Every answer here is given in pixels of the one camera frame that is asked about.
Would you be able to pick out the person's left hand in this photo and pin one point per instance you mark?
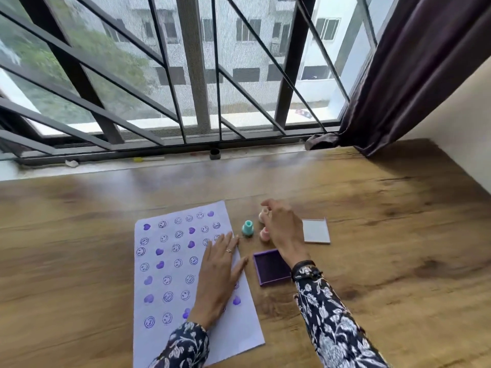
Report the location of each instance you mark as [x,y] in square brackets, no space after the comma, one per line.
[214,279]

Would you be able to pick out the person's right hand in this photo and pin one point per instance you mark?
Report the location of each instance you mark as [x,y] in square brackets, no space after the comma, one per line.
[285,235]

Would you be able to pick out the person's right fingers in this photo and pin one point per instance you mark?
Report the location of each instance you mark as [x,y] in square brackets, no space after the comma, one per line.
[273,207]

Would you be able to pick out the person's left thumb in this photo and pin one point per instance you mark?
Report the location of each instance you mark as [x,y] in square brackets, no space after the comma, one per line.
[239,267]

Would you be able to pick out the white paper with purple stamps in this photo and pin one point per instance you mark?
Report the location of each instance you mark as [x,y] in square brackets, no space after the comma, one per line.
[168,264]

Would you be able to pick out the person's left forearm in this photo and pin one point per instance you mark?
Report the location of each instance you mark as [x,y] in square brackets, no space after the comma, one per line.
[184,346]

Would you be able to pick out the person's right forearm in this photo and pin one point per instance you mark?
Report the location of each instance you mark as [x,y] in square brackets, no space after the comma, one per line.
[332,325]

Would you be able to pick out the purple ink pad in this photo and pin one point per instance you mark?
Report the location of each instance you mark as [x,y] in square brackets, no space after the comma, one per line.
[270,267]

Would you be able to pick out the teal toy stamp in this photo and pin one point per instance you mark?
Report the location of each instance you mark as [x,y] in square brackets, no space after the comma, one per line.
[247,228]

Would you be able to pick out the white ink pad lid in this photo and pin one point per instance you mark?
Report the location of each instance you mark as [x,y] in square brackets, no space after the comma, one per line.
[315,231]

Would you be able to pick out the small black cap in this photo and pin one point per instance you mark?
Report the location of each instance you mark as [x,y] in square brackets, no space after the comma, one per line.
[215,154]

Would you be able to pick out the white and yellow pen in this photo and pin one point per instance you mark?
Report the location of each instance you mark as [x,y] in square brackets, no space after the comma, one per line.
[149,159]

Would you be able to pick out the black metal window grille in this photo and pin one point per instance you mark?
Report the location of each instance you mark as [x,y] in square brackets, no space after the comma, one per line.
[191,72]

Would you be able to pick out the white building outside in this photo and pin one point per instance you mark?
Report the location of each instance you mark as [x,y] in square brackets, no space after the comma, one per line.
[249,45]

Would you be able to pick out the white crumpled scrap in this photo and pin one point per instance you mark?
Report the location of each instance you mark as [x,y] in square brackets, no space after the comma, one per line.
[71,163]

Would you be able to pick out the dark purple curtain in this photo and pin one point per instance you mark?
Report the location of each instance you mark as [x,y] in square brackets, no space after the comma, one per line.
[414,68]

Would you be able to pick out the green tree outside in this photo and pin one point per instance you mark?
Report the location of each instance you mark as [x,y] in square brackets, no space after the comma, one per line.
[96,53]

